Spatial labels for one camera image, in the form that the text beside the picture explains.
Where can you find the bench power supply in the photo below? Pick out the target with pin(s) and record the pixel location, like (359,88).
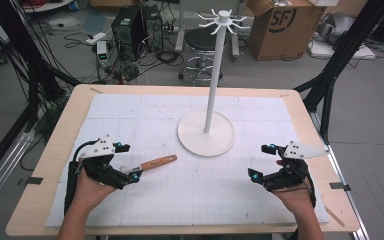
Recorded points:
(102,53)

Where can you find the aluminium rail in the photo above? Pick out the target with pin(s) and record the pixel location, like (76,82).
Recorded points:
(338,173)
(6,163)

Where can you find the cardboard box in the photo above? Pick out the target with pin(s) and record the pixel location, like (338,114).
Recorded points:
(280,33)

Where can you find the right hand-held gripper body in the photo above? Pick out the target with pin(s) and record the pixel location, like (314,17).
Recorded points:
(293,170)

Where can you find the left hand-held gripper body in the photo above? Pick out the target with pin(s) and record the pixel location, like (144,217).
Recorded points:
(100,170)

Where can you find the white power strip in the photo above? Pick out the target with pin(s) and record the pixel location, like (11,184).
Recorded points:
(96,38)

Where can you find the black metal frame stand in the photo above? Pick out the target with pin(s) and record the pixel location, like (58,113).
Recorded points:
(346,46)
(23,43)

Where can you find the brown tape strip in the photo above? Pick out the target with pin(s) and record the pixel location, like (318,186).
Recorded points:
(334,216)

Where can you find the small black computer tower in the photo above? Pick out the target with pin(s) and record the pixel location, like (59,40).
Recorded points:
(153,28)

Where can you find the black round stool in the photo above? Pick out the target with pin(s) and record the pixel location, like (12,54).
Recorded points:
(200,40)

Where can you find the large black computer tower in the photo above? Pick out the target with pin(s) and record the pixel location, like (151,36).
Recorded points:
(126,31)

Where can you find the person's left hand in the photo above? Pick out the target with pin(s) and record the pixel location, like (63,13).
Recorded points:
(90,193)

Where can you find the black tape piece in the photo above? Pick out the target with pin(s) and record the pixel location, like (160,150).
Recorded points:
(340,186)
(33,180)

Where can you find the white flat board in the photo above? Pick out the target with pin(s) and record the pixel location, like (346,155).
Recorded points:
(343,51)

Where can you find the person's right hand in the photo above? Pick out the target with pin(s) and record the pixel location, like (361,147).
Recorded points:
(296,200)

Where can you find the white hook rack stand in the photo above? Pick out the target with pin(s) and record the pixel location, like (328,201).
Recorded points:
(215,83)

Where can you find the grey plastic bag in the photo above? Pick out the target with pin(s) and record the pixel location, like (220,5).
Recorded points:
(335,26)

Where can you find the white grid mat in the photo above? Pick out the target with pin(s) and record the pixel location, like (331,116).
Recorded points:
(180,200)

